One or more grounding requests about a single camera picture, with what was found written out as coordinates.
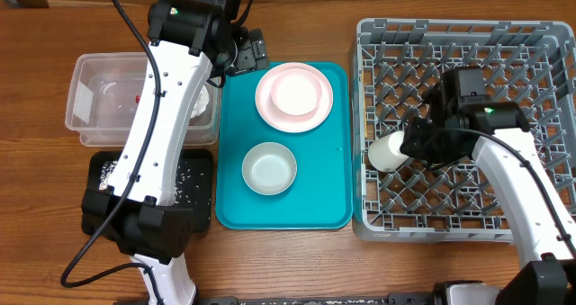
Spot cream cup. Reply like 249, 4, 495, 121
368, 130, 409, 172

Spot rice and food scraps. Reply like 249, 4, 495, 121
98, 158, 207, 206

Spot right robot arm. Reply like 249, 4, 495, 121
400, 82, 575, 304

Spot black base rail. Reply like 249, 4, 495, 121
193, 292, 444, 305

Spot clear plastic waste bin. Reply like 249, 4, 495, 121
65, 52, 221, 148

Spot large pink plate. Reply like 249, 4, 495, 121
255, 62, 334, 133

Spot grey dishwasher rack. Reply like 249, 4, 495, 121
350, 18, 575, 242

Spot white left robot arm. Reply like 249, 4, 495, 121
81, 0, 269, 304

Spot teal serving tray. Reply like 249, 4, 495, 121
215, 62, 354, 229

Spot black tray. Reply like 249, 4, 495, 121
86, 148, 213, 233

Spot white napkin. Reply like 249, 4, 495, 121
190, 85, 210, 119

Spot grey bowl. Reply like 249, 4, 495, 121
241, 142, 297, 196

